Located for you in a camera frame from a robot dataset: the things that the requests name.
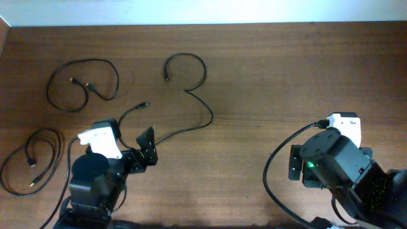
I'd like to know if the black usb cable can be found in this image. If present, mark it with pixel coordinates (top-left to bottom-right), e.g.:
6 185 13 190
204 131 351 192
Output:
46 59 120 113
0 127 62 197
117 52 214 150

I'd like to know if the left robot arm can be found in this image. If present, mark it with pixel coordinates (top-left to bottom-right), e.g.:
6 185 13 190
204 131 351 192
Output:
54 126 158 229

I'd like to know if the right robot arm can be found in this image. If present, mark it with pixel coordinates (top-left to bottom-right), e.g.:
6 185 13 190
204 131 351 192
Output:
289 127 406 228

